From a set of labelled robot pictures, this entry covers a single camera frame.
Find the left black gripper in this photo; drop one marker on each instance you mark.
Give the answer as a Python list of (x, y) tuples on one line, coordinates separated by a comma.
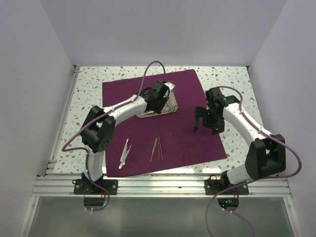
[(158, 109)]

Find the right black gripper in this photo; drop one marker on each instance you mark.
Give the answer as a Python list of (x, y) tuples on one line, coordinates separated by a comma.
[(217, 127)]

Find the steel tweezers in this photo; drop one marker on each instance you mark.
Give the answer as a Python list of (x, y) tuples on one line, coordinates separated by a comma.
[(153, 149)]

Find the purple surgical cloth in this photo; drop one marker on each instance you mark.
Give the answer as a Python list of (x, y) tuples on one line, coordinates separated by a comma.
[(181, 146)]

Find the thin pointed tweezers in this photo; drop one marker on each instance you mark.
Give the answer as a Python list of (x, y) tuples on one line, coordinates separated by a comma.
[(160, 155)]

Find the steel scalpel handle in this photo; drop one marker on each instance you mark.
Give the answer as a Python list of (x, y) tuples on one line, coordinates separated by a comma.
[(123, 151), (128, 150)]

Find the steel surgical scissors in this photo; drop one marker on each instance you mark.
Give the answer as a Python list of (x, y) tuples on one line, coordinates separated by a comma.
[(171, 108)]

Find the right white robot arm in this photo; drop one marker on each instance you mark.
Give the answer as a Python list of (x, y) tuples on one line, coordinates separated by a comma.
[(266, 152)]

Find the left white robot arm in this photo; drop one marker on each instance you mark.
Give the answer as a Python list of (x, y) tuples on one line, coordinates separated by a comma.
[(100, 123)]

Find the steel instrument tray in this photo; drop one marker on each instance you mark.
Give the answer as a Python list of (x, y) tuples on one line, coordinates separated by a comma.
[(171, 101)]

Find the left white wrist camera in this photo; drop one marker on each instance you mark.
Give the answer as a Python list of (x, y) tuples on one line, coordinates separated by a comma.
[(170, 85)]

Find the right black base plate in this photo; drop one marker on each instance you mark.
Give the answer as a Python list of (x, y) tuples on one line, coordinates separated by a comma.
[(213, 185)]

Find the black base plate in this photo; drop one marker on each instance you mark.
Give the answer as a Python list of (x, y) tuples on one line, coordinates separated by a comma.
[(213, 185), (83, 186)]

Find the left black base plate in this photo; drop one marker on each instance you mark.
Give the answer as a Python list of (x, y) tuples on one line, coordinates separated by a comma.
[(83, 186)]

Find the aluminium mounting rail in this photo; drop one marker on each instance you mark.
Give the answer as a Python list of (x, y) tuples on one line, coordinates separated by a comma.
[(169, 185)]

